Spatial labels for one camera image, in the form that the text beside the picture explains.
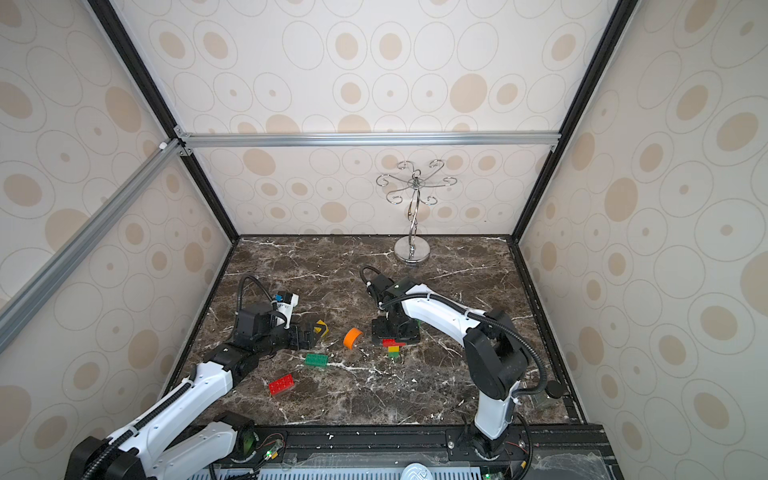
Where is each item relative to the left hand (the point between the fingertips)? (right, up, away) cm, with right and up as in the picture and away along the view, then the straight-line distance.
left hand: (320, 325), depth 81 cm
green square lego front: (+20, -10, +8) cm, 24 cm away
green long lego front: (-3, -11, +6) cm, 13 cm away
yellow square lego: (+20, -8, +4) cm, 22 cm away
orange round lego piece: (+7, -5, +8) cm, 12 cm away
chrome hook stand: (+28, +22, +32) cm, 48 cm away
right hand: (+22, -5, +5) cm, 23 cm away
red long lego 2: (+19, -4, -4) cm, 20 cm away
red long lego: (-11, -17, +2) cm, 20 cm away
